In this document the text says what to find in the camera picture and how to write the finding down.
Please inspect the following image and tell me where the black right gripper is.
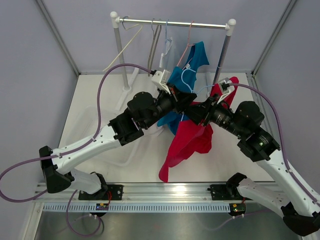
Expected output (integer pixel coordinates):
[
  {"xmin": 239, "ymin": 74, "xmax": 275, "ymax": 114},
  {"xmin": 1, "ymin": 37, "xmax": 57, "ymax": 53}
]
[{"xmin": 184, "ymin": 92, "xmax": 246, "ymax": 139}]

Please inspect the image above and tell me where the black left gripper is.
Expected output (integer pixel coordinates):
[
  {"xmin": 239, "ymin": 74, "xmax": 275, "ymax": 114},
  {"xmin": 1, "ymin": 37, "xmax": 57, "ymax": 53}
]
[{"xmin": 143, "ymin": 82, "xmax": 197, "ymax": 129}]

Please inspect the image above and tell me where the red t shirt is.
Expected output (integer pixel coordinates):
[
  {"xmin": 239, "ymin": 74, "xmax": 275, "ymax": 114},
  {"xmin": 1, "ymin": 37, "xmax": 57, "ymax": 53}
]
[{"xmin": 158, "ymin": 76, "xmax": 240, "ymax": 183}]

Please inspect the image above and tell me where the light blue red-shirt hanger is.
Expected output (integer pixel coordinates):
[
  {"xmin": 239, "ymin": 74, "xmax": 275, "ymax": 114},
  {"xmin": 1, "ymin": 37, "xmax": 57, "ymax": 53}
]
[{"xmin": 177, "ymin": 67, "xmax": 216, "ymax": 106}]

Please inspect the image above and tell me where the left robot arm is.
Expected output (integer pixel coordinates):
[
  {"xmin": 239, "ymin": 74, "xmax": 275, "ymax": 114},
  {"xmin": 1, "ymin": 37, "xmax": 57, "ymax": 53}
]
[{"xmin": 41, "ymin": 84, "xmax": 197, "ymax": 200}]

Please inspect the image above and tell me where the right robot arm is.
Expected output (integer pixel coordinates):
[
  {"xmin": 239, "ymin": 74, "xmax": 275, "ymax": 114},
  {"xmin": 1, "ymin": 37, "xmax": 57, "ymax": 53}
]
[{"xmin": 185, "ymin": 95, "xmax": 320, "ymax": 237}]

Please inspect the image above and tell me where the blue t shirt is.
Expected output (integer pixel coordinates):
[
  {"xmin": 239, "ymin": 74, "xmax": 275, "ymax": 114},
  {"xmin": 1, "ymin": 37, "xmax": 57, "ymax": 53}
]
[{"xmin": 157, "ymin": 41, "xmax": 210, "ymax": 135}]

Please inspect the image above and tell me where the white t shirt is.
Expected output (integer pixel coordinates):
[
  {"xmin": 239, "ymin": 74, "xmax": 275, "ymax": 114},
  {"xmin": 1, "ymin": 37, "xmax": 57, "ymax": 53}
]
[{"xmin": 142, "ymin": 121, "xmax": 164, "ymax": 137}]

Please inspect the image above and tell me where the light blue white-shirt hanger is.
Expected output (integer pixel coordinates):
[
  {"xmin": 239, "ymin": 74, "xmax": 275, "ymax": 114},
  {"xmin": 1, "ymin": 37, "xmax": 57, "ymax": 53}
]
[{"xmin": 159, "ymin": 20, "xmax": 173, "ymax": 68}]

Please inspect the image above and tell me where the pink hanger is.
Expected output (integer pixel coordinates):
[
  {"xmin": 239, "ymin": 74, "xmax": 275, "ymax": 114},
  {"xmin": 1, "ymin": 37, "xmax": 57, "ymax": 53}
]
[{"xmin": 176, "ymin": 21, "xmax": 194, "ymax": 67}]

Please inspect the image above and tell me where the grey empty hanger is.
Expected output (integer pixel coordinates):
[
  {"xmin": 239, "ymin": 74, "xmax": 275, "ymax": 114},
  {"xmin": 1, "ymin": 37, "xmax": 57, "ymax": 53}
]
[{"xmin": 147, "ymin": 22, "xmax": 162, "ymax": 70}]

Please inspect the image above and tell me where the cream empty hanger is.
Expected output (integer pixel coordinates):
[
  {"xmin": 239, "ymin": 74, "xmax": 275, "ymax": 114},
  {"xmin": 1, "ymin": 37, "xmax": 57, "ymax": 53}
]
[{"xmin": 102, "ymin": 16, "xmax": 145, "ymax": 73}]

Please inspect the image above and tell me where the white metal clothes rack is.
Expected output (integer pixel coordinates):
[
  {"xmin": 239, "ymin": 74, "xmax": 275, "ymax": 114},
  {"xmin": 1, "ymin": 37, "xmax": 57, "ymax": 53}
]
[{"xmin": 104, "ymin": 11, "xmax": 237, "ymax": 84}]

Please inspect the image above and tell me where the white plastic laundry basket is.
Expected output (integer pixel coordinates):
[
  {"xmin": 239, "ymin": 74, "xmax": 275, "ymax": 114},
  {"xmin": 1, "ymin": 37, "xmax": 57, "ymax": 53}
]
[{"xmin": 65, "ymin": 105, "xmax": 141, "ymax": 167}]

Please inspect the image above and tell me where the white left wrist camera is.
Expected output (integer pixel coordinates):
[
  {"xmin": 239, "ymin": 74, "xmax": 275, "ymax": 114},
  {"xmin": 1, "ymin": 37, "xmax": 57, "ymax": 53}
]
[{"xmin": 151, "ymin": 69, "xmax": 171, "ymax": 94}]

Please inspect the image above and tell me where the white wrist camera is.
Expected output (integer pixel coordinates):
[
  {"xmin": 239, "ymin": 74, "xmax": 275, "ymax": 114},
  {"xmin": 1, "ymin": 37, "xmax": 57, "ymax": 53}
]
[
  {"xmin": 217, "ymin": 77, "xmax": 235, "ymax": 104},
  {"xmin": 151, "ymin": 69, "xmax": 171, "ymax": 94}
]

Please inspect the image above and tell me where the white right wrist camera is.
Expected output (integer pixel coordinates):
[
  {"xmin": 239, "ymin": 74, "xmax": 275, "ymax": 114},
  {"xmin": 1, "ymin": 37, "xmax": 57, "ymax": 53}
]
[{"xmin": 217, "ymin": 77, "xmax": 235, "ymax": 104}]

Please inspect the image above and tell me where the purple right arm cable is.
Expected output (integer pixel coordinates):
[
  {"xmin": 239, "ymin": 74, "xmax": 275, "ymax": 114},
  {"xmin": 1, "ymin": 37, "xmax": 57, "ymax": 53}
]
[{"xmin": 229, "ymin": 83, "xmax": 320, "ymax": 205}]

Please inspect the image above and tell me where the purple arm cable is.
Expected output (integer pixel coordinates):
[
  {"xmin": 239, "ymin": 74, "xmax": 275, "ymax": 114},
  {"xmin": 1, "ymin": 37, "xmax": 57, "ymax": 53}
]
[
  {"xmin": 229, "ymin": 83, "xmax": 320, "ymax": 205},
  {"xmin": 0, "ymin": 63, "xmax": 157, "ymax": 203}
]

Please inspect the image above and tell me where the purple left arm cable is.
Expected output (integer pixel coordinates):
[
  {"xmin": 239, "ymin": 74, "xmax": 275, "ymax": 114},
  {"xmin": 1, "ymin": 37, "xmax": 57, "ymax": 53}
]
[{"xmin": 0, "ymin": 63, "xmax": 157, "ymax": 203}]

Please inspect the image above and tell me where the aluminium rail frame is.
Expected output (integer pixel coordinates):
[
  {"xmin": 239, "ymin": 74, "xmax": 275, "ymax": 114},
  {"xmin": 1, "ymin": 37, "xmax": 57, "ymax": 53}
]
[{"xmin": 32, "ymin": 181, "xmax": 283, "ymax": 204}]

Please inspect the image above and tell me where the white slotted cable duct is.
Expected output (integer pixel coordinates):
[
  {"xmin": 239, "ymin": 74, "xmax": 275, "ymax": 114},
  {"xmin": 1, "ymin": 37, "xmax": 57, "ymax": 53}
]
[{"xmin": 42, "ymin": 202, "xmax": 246, "ymax": 214}]

